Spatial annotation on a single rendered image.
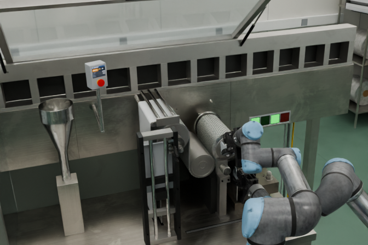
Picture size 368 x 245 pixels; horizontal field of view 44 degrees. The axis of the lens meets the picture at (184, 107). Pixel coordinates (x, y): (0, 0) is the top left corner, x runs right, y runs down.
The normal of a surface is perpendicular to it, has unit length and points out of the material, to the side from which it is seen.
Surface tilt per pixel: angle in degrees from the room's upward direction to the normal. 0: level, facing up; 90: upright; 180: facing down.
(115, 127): 90
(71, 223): 90
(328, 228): 0
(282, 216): 52
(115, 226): 0
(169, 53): 90
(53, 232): 0
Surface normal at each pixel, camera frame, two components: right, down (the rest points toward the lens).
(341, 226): -0.03, -0.92
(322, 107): 0.30, 0.37
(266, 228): -0.06, 0.24
